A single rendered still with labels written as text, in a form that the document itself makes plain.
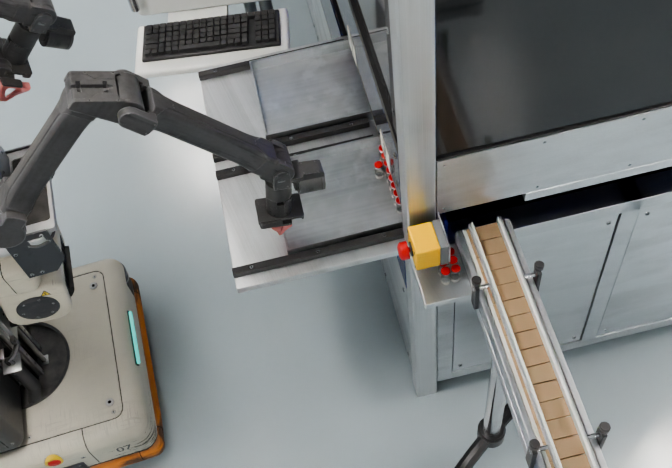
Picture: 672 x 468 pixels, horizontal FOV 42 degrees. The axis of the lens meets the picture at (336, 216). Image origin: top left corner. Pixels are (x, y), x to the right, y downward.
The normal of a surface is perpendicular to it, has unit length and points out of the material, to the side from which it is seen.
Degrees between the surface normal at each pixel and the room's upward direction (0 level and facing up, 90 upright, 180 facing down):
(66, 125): 92
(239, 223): 0
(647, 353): 0
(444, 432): 0
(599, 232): 90
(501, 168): 90
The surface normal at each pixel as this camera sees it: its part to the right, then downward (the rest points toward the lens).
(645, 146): 0.21, 0.81
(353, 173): -0.10, -0.54
